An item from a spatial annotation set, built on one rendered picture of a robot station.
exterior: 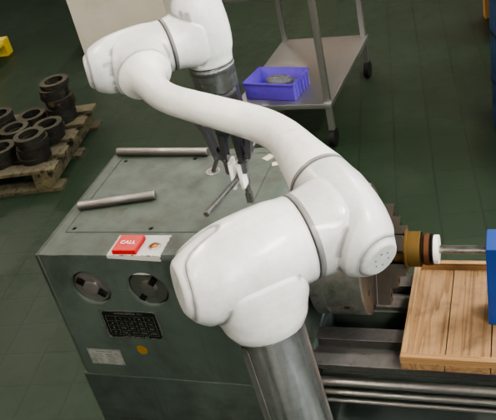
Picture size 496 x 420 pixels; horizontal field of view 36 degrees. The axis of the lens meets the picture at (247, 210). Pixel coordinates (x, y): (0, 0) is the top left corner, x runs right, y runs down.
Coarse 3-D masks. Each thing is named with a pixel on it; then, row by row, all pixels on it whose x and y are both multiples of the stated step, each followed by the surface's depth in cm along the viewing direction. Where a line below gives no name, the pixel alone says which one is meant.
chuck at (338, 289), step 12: (336, 276) 171; (372, 276) 182; (324, 288) 173; (336, 288) 172; (348, 288) 171; (360, 288) 171; (372, 288) 182; (336, 300) 175; (348, 300) 174; (360, 300) 173; (372, 300) 182; (336, 312) 181; (348, 312) 180; (360, 312) 178; (372, 312) 182
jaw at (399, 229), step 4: (384, 204) 190; (388, 204) 190; (392, 204) 190; (388, 208) 189; (392, 208) 188; (388, 212) 188; (392, 212) 187; (392, 216) 187; (392, 220) 186; (396, 220) 185; (400, 220) 186; (396, 224) 184; (400, 224) 187; (396, 228) 183; (400, 228) 183; (404, 228) 182; (396, 232) 182; (400, 232) 182
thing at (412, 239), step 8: (408, 232) 178; (416, 232) 178; (408, 240) 176; (416, 240) 176; (424, 240) 176; (432, 240) 175; (408, 248) 176; (416, 248) 175; (424, 248) 175; (432, 248) 175; (400, 256) 178; (408, 256) 176; (416, 256) 176; (424, 256) 175; (432, 256) 175; (408, 264) 178; (416, 264) 177; (424, 264) 177; (432, 264) 177
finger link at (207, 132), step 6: (198, 126) 160; (204, 132) 160; (210, 132) 162; (204, 138) 161; (210, 138) 161; (210, 144) 162; (216, 144) 163; (210, 150) 163; (216, 150) 165; (216, 156) 163
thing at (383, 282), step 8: (392, 264) 180; (400, 264) 180; (384, 272) 181; (392, 272) 181; (400, 272) 180; (376, 280) 183; (384, 280) 182; (392, 280) 181; (376, 288) 183; (384, 288) 182; (392, 288) 185; (376, 296) 184; (384, 296) 183; (392, 296) 185; (376, 304) 184; (384, 304) 183
